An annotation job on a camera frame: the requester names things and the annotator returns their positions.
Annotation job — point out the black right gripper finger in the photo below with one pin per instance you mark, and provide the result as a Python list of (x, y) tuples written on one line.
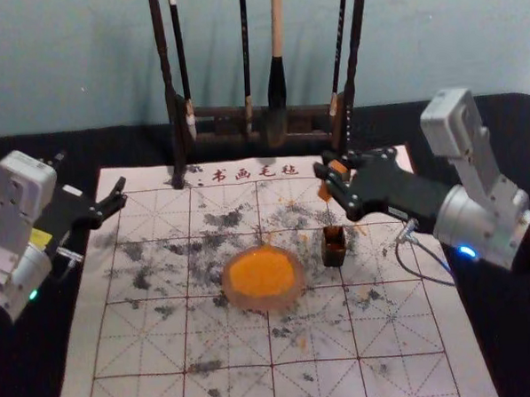
[(345, 194), (369, 158)]

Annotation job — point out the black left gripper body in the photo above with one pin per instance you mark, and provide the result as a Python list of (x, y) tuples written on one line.
[(65, 209)]

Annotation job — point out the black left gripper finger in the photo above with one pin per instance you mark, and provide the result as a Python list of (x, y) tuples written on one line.
[(108, 212), (113, 192)]

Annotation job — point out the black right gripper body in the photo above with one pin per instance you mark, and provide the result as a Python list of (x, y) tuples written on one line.
[(398, 191)]

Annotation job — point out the orange ink stick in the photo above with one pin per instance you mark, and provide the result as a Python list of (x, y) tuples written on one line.
[(338, 170)]

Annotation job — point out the small brown square cup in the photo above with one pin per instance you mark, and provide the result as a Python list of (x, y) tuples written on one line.
[(334, 252)]

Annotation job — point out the dark wooden brush rack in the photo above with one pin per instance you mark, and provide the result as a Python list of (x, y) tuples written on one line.
[(175, 136)]

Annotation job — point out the thin black calligraphy brush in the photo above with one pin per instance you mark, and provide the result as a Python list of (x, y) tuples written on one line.
[(245, 53), (340, 48), (180, 56)]

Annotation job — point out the round dish of orange ink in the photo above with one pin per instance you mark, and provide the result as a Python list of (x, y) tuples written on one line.
[(260, 274)]

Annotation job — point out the white gridded felt mat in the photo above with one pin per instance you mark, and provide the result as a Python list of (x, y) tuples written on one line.
[(237, 355)]

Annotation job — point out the black table cloth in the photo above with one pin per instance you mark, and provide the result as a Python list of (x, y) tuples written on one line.
[(513, 350)]

